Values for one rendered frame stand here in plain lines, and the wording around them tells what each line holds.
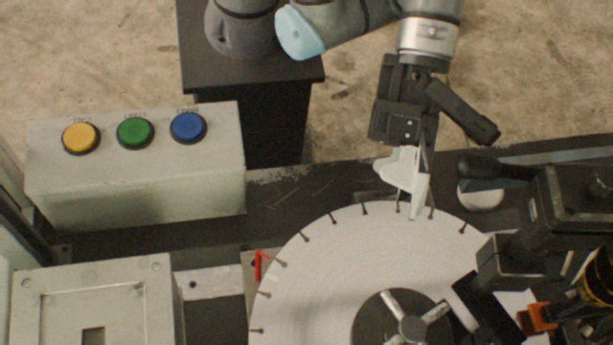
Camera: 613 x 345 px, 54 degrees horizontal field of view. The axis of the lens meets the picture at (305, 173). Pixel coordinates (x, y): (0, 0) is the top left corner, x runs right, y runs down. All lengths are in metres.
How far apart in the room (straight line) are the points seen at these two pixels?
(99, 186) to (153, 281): 0.15
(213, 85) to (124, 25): 1.13
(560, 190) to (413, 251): 0.31
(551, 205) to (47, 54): 1.87
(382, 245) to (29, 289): 0.41
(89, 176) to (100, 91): 1.20
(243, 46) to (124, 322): 0.53
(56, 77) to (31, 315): 1.38
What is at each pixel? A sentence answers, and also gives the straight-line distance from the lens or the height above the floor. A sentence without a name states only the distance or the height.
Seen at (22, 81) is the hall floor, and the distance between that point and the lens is 2.09.
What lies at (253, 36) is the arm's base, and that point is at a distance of 1.05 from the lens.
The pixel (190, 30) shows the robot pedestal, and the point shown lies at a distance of 1.13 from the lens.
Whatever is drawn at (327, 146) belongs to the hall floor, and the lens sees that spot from 1.86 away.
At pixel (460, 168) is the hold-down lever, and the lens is 0.46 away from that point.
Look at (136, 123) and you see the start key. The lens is 0.83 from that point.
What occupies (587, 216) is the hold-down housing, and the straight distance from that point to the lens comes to 0.44.
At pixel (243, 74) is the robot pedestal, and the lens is 1.06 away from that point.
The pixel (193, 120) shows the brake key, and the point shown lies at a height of 0.91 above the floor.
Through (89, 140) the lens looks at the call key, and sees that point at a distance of 0.83.
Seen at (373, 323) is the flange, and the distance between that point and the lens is 0.67.
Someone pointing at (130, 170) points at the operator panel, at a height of 0.90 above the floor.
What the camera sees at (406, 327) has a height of 1.00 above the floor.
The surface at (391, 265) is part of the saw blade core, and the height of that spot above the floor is 0.95.
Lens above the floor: 1.60
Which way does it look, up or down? 63 degrees down
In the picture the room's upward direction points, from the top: 9 degrees clockwise
